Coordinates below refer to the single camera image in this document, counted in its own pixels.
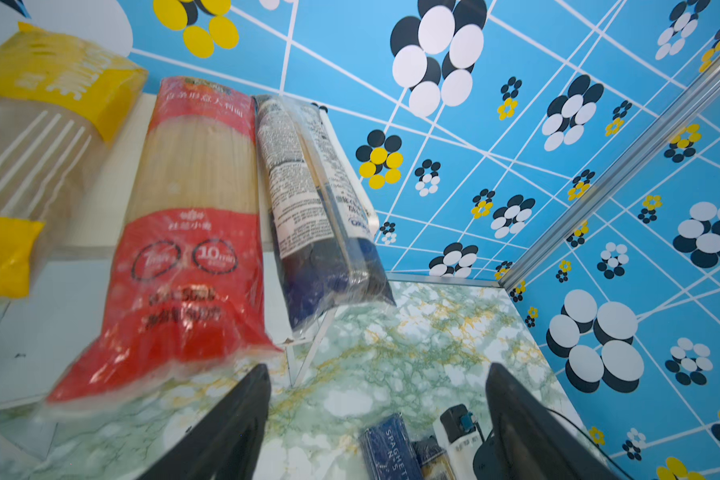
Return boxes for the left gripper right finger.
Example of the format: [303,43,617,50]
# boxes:
[485,363,616,479]

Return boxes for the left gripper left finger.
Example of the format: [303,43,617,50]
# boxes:
[140,363,271,479]

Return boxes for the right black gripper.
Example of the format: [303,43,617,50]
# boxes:
[473,434,504,480]

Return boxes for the dark blue spaghetti bag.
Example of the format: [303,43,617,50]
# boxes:
[360,413,423,480]

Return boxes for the red spaghetti bag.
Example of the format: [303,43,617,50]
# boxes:
[46,77,275,411]

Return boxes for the clear noodle bag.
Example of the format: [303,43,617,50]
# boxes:
[412,435,455,480]
[255,95,395,334]

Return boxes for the yellow spaghetti bag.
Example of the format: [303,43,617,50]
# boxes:
[0,24,148,299]

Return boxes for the white two-tier metal shelf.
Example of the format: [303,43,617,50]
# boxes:
[0,92,391,421]

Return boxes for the right aluminium corner post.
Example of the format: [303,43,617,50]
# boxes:
[497,57,720,291]

